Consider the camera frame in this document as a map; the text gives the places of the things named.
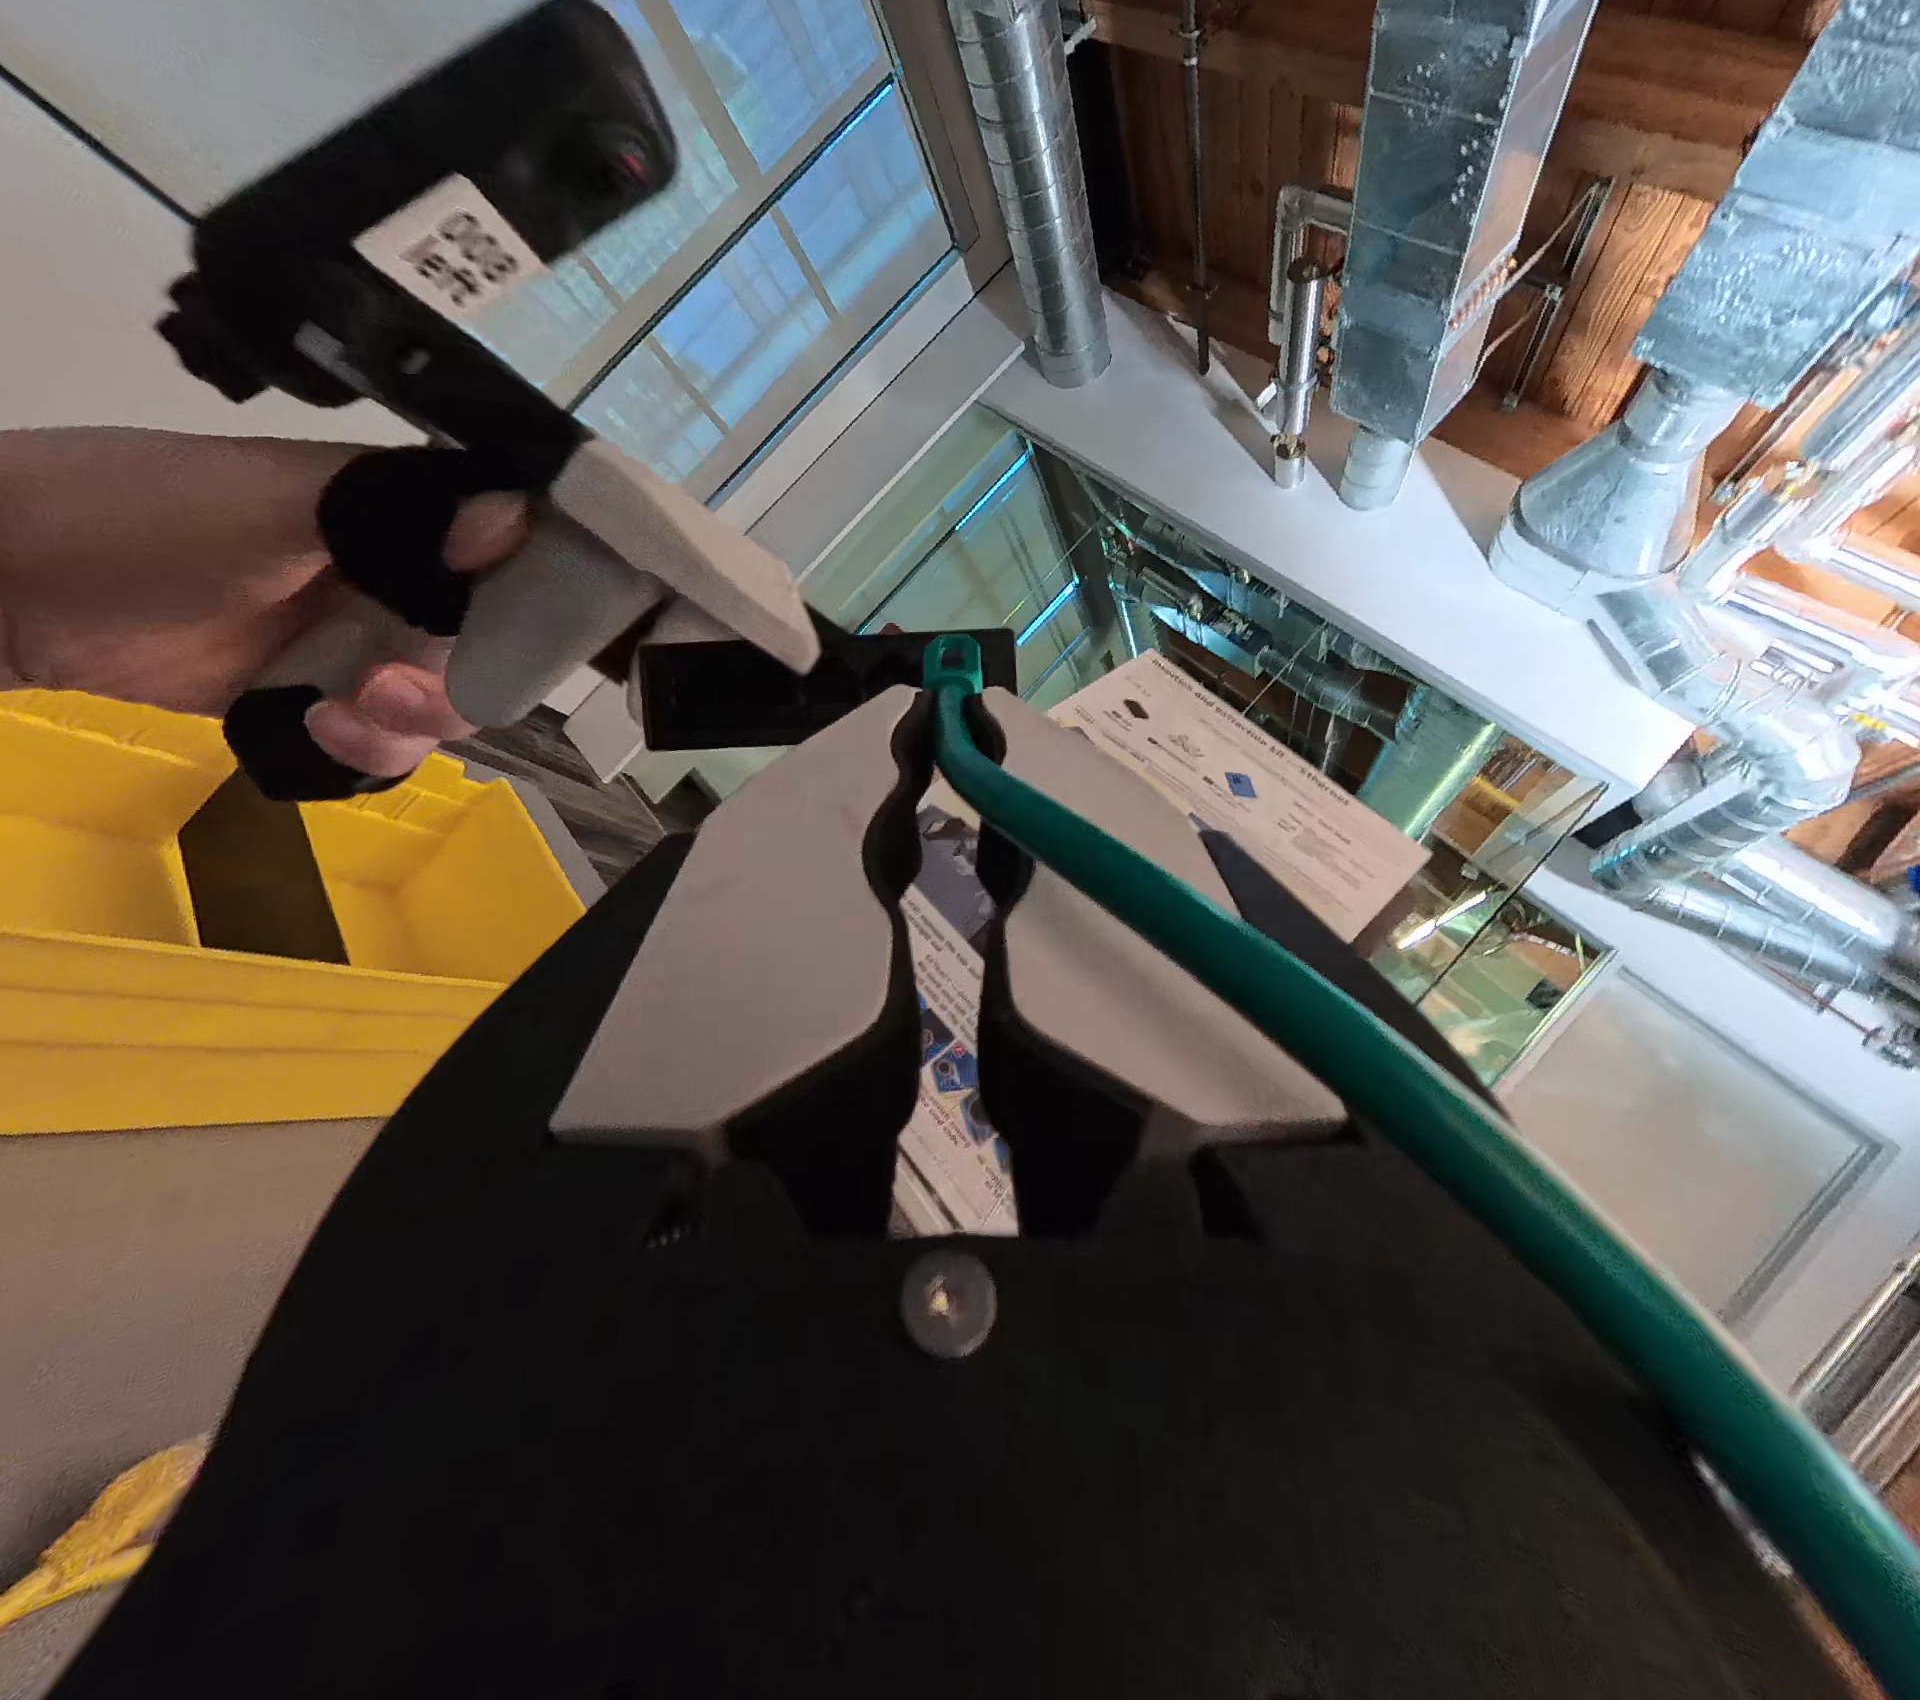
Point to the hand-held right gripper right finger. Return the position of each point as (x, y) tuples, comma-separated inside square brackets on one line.
[(1154, 1041)]

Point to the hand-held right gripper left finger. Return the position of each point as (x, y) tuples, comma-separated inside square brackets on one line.
[(751, 950)]

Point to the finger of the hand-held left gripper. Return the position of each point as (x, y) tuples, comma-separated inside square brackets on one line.
[(549, 635), (690, 561)]

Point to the black network switch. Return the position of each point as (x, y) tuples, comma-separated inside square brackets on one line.
[(720, 694)]

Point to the person's left hand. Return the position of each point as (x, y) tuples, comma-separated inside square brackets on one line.
[(151, 574)]

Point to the printed instruction sheet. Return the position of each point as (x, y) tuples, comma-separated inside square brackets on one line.
[(1274, 814)]

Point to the glass partition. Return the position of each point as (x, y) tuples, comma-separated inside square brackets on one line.
[(960, 561)]

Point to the yellow plastic bin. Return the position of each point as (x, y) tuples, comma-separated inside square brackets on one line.
[(91, 861)]

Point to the metal pipe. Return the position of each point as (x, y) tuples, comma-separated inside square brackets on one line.
[(1303, 350)]

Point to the spiral metal duct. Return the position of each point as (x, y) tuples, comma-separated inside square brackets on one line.
[(1035, 200)]

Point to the foil duct with cone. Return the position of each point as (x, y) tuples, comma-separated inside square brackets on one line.
[(1785, 230)]

